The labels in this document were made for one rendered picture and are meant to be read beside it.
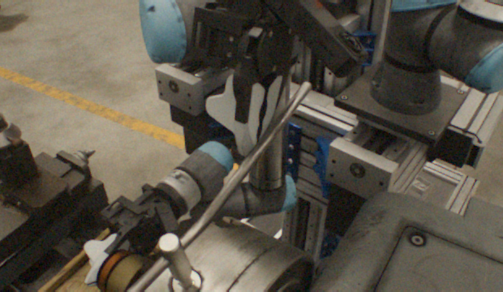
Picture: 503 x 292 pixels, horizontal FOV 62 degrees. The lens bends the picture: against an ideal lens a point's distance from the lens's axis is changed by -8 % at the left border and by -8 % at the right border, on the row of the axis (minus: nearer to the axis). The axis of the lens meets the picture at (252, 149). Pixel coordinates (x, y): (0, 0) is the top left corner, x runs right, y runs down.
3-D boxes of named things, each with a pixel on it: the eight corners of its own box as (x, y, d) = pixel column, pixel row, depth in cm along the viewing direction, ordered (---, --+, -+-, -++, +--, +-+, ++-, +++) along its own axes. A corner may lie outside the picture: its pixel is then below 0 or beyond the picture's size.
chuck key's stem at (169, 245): (191, 306, 49) (168, 256, 41) (178, 294, 50) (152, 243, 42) (204, 292, 50) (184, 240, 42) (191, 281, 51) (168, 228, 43)
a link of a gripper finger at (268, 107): (225, 132, 54) (237, 57, 50) (268, 149, 52) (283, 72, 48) (210, 139, 52) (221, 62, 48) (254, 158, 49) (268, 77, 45)
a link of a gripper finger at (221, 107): (210, 139, 52) (221, 62, 48) (254, 158, 49) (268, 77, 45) (194, 148, 49) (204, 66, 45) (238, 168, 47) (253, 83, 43)
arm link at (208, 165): (238, 178, 91) (237, 145, 85) (204, 212, 84) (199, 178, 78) (206, 165, 94) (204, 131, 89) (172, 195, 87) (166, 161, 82)
